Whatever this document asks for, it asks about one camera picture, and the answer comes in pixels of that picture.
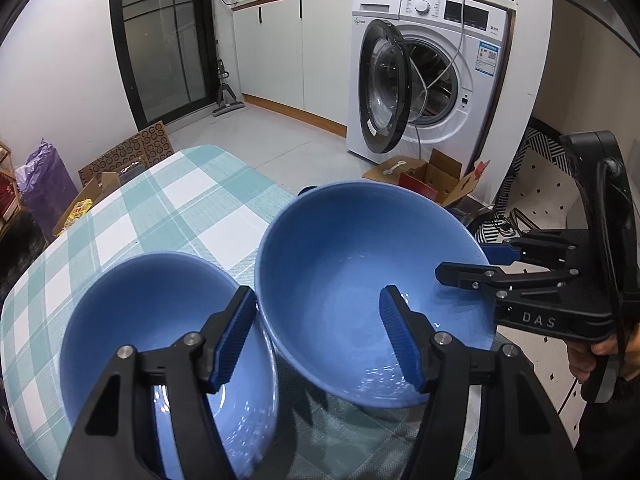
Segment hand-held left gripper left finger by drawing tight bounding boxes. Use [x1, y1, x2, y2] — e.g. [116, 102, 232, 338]
[56, 286, 258, 480]

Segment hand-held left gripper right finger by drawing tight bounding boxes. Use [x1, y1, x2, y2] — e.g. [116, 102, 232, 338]
[379, 285, 583, 480]

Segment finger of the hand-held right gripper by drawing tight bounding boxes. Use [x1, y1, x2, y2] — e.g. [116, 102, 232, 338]
[435, 261, 582, 307]
[479, 230, 585, 267]

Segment person's right forearm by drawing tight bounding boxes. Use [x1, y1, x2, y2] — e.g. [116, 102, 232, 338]
[575, 377, 640, 466]

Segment person's right hand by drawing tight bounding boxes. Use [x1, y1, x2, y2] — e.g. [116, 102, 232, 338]
[567, 320, 640, 387]

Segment black and white patterned rug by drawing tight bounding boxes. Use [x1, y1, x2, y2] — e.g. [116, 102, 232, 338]
[472, 127, 601, 453]

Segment red and brown cardboard box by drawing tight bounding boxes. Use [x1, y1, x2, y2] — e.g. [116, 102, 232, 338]
[362, 149, 492, 209]

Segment teal checked tablecloth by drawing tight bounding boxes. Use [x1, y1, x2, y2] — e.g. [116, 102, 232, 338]
[0, 144, 521, 480]

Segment yellow snack packet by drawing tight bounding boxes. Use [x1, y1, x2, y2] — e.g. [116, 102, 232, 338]
[65, 199, 94, 227]

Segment open brown cardboard box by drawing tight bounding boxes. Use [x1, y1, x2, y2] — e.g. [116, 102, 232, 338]
[52, 157, 152, 238]

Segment purple plastic bag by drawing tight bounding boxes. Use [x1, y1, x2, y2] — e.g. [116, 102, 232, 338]
[15, 138, 79, 238]

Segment grey stick vacuum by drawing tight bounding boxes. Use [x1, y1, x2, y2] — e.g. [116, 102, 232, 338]
[210, 0, 246, 118]

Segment white washing machine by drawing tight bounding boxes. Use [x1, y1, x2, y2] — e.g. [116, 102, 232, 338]
[346, 0, 518, 171]

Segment white base cabinets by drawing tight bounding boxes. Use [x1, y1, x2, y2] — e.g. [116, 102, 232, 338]
[232, 0, 357, 139]

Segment black-framed glass door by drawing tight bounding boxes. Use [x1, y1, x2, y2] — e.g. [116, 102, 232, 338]
[109, 0, 213, 131]

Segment black floor cables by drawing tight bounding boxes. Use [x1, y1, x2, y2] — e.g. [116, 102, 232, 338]
[487, 207, 534, 241]

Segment white cable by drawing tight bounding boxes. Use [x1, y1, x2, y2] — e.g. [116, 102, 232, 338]
[414, 0, 475, 127]

